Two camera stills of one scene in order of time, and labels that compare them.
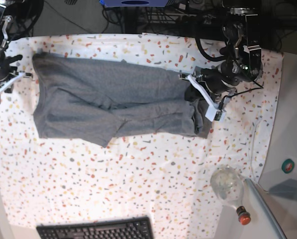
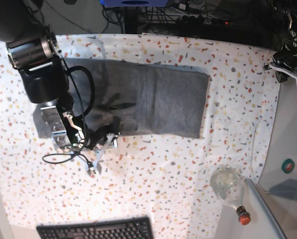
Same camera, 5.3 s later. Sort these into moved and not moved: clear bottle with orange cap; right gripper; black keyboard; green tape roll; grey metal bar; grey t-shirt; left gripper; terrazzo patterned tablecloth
Moved: grey t-shirt; right gripper; left gripper
Not moved: black keyboard; terrazzo patterned tablecloth; grey metal bar; green tape roll; clear bottle with orange cap
